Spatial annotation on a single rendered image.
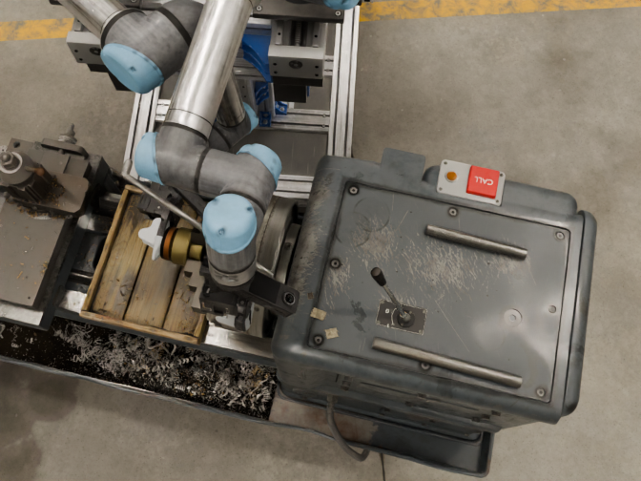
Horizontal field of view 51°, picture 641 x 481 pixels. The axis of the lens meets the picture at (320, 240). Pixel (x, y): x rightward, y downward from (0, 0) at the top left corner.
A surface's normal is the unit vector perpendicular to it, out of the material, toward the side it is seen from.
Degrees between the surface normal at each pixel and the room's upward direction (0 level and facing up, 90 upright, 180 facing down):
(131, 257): 0
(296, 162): 0
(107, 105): 0
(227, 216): 14
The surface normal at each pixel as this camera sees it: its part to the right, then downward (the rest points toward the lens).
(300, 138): 0.01, -0.33
